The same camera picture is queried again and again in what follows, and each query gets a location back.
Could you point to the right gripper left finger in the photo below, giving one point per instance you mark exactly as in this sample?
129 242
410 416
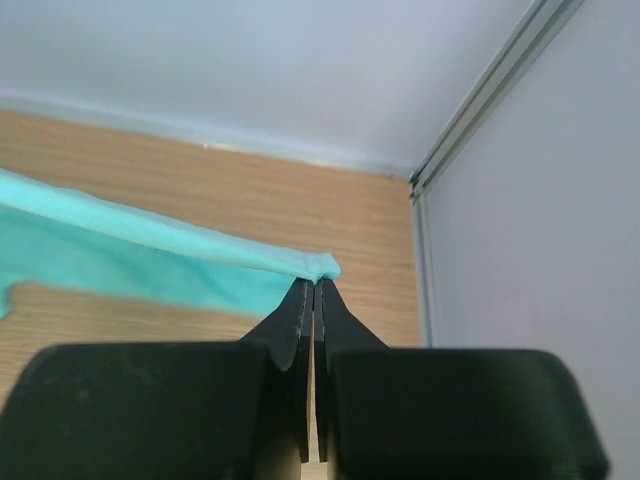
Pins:
167 410

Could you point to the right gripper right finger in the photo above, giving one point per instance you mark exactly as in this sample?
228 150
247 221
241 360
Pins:
385 412

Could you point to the teal green t shirt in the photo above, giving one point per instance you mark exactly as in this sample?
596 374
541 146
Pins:
63 238

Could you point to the right corner aluminium post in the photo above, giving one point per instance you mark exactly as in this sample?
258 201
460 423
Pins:
531 36

